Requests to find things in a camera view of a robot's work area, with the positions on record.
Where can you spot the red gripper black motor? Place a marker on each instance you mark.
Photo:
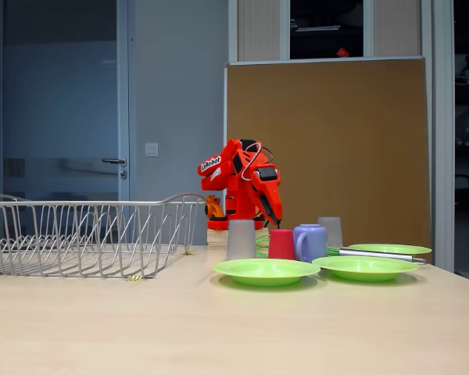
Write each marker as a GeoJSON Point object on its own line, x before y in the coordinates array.
{"type": "Point", "coordinates": [269, 196]}

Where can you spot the red plastic cup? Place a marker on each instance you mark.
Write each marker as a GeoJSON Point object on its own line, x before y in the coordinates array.
{"type": "Point", "coordinates": [281, 244]}

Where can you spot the grey translucent plastic cup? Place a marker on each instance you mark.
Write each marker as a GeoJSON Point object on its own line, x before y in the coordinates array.
{"type": "Point", "coordinates": [332, 230]}
{"type": "Point", "coordinates": [241, 240]}

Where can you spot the purple plastic mug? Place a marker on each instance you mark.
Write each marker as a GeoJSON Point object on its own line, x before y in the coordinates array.
{"type": "Point", "coordinates": [312, 240]}

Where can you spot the green plastic plate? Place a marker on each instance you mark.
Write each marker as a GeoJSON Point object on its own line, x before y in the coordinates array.
{"type": "Point", "coordinates": [266, 271]}
{"type": "Point", "coordinates": [365, 267]}
{"type": "Point", "coordinates": [391, 248]}

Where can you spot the red printed robot arm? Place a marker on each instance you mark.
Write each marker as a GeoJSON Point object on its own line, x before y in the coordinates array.
{"type": "Point", "coordinates": [234, 187]}

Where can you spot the orange table clamp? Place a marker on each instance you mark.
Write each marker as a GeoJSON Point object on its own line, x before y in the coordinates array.
{"type": "Point", "coordinates": [215, 211]}

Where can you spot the wooden base block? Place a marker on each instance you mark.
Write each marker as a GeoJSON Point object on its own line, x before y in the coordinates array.
{"type": "Point", "coordinates": [217, 238]}

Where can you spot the brown cork board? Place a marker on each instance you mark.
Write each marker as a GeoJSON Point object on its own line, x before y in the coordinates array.
{"type": "Point", "coordinates": [355, 136]}

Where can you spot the door lock cylinder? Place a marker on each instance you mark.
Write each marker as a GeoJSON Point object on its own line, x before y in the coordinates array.
{"type": "Point", "coordinates": [123, 173]}

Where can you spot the small red object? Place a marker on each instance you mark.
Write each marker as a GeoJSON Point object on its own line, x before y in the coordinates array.
{"type": "Point", "coordinates": [342, 52]}

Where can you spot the spiral bound notebook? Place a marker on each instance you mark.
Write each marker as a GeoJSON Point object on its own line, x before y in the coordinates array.
{"type": "Point", "coordinates": [318, 28]}

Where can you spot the dark kettle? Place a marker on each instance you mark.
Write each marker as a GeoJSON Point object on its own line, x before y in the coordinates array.
{"type": "Point", "coordinates": [465, 191]}

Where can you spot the grey glass door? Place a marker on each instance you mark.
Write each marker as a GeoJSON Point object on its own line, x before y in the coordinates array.
{"type": "Point", "coordinates": [62, 97]}

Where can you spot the white light switch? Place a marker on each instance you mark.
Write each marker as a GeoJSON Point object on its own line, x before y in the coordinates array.
{"type": "Point", "coordinates": [151, 149]}

